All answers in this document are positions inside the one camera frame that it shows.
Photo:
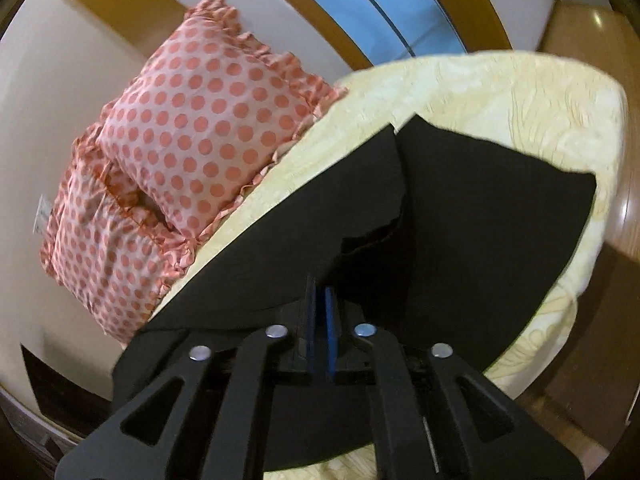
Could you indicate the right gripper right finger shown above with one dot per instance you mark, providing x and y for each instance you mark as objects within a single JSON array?
[{"x": 432, "y": 416}]

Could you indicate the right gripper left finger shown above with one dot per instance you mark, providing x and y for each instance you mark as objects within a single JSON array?
[{"x": 215, "y": 415}]

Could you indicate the black pants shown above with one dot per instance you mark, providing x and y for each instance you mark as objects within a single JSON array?
[{"x": 434, "y": 236}]

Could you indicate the dark bedside furniture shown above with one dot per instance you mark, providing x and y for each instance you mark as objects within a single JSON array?
[{"x": 62, "y": 400}]

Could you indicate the left polka dot pillow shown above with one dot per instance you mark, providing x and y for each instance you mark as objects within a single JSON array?
[{"x": 106, "y": 247}]

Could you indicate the polka dot pillow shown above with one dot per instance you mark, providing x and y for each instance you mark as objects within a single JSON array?
[
  {"x": 210, "y": 111},
  {"x": 106, "y": 247}
]

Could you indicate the right polka dot pillow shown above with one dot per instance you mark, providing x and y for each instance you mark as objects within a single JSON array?
[{"x": 210, "y": 111}]

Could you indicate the yellow patterned bed cover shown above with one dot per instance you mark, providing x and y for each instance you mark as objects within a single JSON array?
[{"x": 562, "y": 111}]

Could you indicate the wooden framed window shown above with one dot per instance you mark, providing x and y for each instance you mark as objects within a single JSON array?
[{"x": 372, "y": 32}]

